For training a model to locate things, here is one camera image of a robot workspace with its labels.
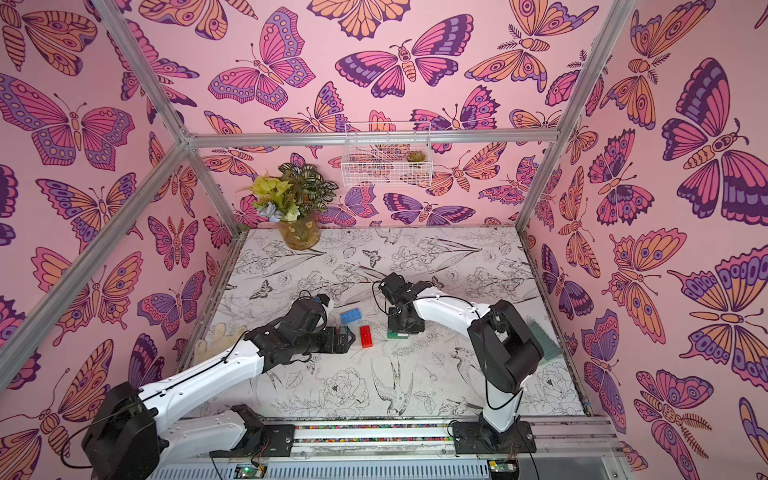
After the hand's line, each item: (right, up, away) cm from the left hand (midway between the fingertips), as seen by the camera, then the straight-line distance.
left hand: (346, 335), depth 82 cm
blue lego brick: (0, +3, +12) cm, 13 cm away
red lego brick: (+5, -2, +7) cm, 9 cm away
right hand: (+15, +1, +9) cm, 18 cm away
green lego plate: (+13, -2, +8) cm, 16 cm away
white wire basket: (+11, +55, +23) cm, 60 cm away
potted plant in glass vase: (-21, +43, +20) cm, 52 cm away
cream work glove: (-40, -4, +8) cm, 41 cm away
